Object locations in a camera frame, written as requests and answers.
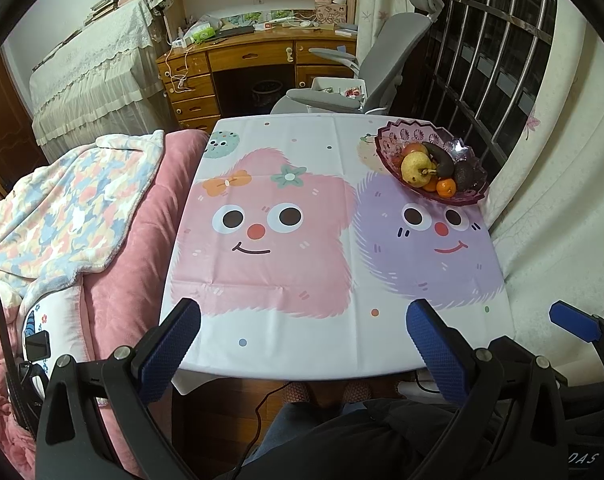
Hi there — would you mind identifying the pastel floral blanket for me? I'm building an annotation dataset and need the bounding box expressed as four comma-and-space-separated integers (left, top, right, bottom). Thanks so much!
0, 130, 165, 306

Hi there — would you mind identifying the dark avocado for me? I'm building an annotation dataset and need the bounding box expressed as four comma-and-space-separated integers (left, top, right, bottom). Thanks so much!
452, 159, 478, 192

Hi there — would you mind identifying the grey office chair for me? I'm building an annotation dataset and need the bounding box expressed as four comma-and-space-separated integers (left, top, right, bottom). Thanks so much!
269, 0, 445, 116

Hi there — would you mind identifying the thin black floor cable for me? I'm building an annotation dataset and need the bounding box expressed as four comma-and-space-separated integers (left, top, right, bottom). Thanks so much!
227, 382, 288, 480

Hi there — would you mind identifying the yellow pear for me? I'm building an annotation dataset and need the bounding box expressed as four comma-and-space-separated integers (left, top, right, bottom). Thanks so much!
401, 151, 433, 187

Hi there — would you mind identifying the pink slipper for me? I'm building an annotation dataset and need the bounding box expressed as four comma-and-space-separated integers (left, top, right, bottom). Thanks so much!
284, 381, 313, 406
342, 380, 373, 403

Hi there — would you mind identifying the white printed pillow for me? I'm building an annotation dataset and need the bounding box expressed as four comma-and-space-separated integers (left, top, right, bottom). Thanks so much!
19, 287, 90, 376

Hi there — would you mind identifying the beige patterned box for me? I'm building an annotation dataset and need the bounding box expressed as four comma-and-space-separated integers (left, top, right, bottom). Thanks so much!
314, 0, 349, 26

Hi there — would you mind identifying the person's dark clothing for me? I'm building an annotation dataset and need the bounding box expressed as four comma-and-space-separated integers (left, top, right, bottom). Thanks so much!
232, 397, 483, 480

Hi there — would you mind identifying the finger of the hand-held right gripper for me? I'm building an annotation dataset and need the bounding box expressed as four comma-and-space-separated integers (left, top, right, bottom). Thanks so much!
549, 300, 604, 388

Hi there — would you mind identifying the dark overripe banana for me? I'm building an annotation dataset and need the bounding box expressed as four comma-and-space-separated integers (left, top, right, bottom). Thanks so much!
421, 141, 455, 178

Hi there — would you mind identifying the metal window grille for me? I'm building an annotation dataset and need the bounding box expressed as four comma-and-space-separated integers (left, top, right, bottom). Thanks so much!
417, 0, 558, 171

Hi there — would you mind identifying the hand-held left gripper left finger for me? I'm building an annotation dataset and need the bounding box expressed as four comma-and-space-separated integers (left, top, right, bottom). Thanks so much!
34, 297, 203, 480

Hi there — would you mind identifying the brown wooden door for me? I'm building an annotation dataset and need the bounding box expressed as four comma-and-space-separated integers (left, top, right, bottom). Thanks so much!
0, 52, 50, 196

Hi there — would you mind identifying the wooden desk with drawers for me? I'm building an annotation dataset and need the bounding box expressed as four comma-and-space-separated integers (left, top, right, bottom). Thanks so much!
156, 30, 358, 133

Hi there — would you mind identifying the black phone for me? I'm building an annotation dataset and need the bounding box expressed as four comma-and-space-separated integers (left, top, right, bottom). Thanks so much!
24, 330, 50, 361

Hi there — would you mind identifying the person's blue jeans leg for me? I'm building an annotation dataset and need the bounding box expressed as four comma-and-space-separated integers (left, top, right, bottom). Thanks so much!
252, 400, 378, 466

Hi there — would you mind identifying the stack of books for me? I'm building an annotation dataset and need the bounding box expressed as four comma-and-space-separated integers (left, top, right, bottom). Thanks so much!
84, 0, 148, 23

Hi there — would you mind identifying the white floral curtain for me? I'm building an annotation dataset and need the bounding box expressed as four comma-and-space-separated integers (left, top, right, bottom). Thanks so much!
354, 0, 418, 61
482, 0, 604, 376

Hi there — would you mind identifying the cartoon printed tablecloth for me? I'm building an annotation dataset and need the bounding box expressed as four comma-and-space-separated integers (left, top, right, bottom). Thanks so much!
158, 112, 515, 396

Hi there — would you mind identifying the white charging cable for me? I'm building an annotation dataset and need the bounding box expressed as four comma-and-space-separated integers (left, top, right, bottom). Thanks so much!
159, 50, 193, 93

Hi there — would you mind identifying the purple glass bowl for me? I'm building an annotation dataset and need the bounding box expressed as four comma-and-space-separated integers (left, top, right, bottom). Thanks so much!
373, 117, 490, 207

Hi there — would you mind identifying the dark bin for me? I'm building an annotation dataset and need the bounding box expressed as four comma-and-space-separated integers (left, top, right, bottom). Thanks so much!
252, 82, 283, 108

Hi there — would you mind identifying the white tray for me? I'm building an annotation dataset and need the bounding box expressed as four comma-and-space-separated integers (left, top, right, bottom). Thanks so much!
307, 76, 368, 103

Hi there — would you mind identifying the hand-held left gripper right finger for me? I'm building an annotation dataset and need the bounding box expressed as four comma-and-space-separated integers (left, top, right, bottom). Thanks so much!
404, 298, 568, 480

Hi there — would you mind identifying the white lace cover cloth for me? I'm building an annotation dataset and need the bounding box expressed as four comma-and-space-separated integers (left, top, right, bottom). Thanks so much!
29, 0, 175, 161

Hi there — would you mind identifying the pink quilt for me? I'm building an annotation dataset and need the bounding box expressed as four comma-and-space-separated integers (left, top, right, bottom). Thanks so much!
0, 130, 210, 476

